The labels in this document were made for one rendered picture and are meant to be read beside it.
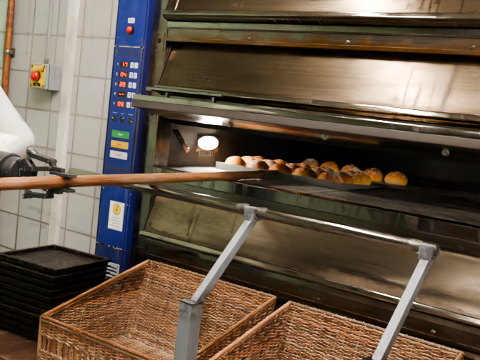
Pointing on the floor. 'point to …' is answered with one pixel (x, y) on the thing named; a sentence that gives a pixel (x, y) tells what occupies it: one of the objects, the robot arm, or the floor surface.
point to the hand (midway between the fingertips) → (62, 181)
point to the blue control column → (136, 8)
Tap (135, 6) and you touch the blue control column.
